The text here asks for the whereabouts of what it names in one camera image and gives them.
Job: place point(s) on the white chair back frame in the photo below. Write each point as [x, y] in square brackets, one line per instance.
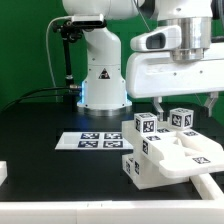
[175, 153]

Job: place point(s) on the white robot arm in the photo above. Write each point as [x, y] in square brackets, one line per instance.
[179, 57]

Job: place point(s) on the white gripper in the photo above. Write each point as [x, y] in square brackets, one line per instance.
[157, 74]

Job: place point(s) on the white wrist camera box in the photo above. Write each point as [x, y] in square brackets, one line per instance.
[163, 38]

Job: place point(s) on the white small block left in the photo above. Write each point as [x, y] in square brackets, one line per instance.
[3, 171]

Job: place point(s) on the black camera on stand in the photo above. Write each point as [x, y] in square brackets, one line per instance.
[71, 30]

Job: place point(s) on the white marker cube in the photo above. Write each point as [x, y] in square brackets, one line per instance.
[145, 122]
[181, 118]

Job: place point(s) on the white border wall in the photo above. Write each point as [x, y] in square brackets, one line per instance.
[94, 191]

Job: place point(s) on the white chair seat block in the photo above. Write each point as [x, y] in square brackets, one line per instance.
[147, 175]

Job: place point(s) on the white marker base plate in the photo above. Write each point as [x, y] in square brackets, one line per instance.
[93, 141]

